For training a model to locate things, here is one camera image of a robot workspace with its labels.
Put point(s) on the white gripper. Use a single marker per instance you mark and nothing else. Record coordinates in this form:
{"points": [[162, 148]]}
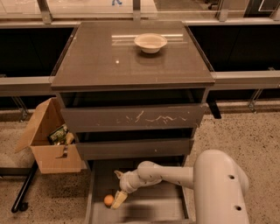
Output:
{"points": [[127, 182]]}

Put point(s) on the orange fruit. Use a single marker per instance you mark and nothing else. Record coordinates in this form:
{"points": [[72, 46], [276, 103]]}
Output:
{"points": [[108, 200]]}

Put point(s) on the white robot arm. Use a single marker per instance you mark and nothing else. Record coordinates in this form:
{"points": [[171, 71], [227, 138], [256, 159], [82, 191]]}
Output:
{"points": [[218, 183]]}

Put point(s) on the middle grey drawer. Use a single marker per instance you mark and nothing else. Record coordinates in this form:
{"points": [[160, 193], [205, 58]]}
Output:
{"points": [[135, 149]]}

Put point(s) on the bottom grey open drawer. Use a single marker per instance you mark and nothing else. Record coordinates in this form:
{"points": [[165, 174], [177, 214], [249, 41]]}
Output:
{"points": [[164, 203]]}

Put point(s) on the top grey drawer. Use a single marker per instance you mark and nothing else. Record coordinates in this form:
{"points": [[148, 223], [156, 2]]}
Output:
{"points": [[159, 117]]}

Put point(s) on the grey drawer cabinet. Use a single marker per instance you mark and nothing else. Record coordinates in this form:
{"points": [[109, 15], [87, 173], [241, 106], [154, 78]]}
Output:
{"points": [[103, 67]]}

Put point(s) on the yellow packet in box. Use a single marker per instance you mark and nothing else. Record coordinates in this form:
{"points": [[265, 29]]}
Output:
{"points": [[69, 138]]}

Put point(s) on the open cardboard box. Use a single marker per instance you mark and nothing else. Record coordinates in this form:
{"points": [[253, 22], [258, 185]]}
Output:
{"points": [[45, 119]]}

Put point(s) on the green snack bag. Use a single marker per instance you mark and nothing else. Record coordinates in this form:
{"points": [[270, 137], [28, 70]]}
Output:
{"points": [[58, 136]]}

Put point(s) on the black metal floor leg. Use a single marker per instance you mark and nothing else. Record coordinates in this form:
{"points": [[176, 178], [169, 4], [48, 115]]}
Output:
{"points": [[19, 204]]}

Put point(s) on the white bowl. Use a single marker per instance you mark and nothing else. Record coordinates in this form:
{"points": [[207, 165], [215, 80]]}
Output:
{"points": [[150, 42]]}

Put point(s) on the grey horizontal railing beam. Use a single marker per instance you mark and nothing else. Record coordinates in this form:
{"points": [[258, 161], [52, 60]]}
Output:
{"points": [[41, 85]]}

